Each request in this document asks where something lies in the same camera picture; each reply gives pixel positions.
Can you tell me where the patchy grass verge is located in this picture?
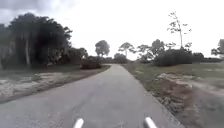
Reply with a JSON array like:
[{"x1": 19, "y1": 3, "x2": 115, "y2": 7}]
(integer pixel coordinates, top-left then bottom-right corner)
[
  {"x1": 0, "y1": 64, "x2": 112, "y2": 105},
  {"x1": 121, "y1": 61, "x2": 224, "y2": 128}
]

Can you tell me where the tall thin bare tree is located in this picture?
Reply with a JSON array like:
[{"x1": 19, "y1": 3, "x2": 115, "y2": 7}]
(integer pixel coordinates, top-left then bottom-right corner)
[{"x1": 166, "y1": 11, "x2": 193, "y2": 51}]

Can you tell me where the robot's own part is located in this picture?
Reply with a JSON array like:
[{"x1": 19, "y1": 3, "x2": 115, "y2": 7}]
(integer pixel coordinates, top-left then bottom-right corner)
[
  {"x1": 72, "y1": 117, "x2": 85, "y2": 128},
  {"x1": 144, "y1": 116, "x2": 158, "y2": 128}
]

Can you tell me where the dark clump of trees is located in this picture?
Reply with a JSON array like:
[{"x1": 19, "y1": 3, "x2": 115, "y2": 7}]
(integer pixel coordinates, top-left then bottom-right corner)
[{"x1": 0, "y1": 12, "x2": 89, "y2": 70}]

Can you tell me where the grey asphalt road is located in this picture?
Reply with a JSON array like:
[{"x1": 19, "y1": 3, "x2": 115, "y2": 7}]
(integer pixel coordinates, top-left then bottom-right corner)
[{"x1": 0, "y1": 63, "x2": 186, "y2": 128}]

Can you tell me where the round-crowned tree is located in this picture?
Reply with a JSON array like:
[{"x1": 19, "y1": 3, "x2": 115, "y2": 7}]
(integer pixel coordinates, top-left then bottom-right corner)
[{"x1": 94, "y1": 39, "x2": 111, "y2": 60}]

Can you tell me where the dark bush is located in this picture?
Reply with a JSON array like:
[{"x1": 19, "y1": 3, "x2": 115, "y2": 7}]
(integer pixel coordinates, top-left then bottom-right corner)
[
  {"x1": 113, "y1": 52, "x2": 129, "y2": 64},
  {"x1": 79, "y1": 57, "x2": 103, "y2": 70}
]

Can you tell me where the thicket of dark bushes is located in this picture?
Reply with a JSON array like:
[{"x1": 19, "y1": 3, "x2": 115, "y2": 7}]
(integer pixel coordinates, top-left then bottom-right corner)
[{"x1": 153, "y1": 48, "x2": 205, "y2": 67}]

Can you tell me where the flat-crowned tree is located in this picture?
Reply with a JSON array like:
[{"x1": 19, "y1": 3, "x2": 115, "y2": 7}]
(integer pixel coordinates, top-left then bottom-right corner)
[{"x1": 118, "y1": 41, "x2": 136, "y2": 60}]

